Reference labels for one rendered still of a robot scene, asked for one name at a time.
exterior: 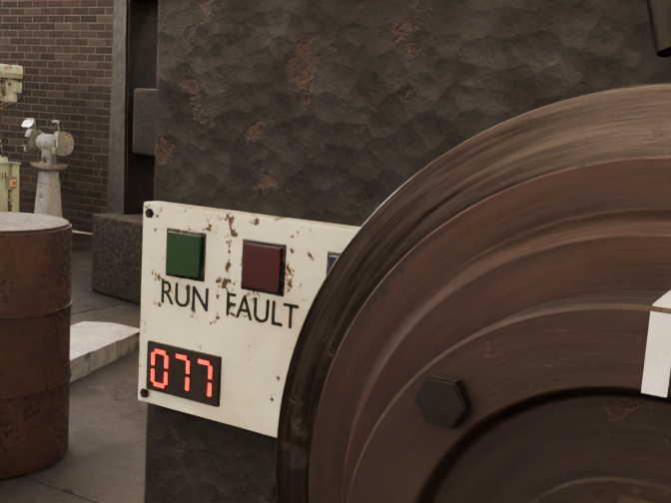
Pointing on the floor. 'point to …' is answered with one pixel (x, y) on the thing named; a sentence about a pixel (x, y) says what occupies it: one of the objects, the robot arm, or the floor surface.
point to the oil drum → (34, 340)
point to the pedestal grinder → (47, 194)
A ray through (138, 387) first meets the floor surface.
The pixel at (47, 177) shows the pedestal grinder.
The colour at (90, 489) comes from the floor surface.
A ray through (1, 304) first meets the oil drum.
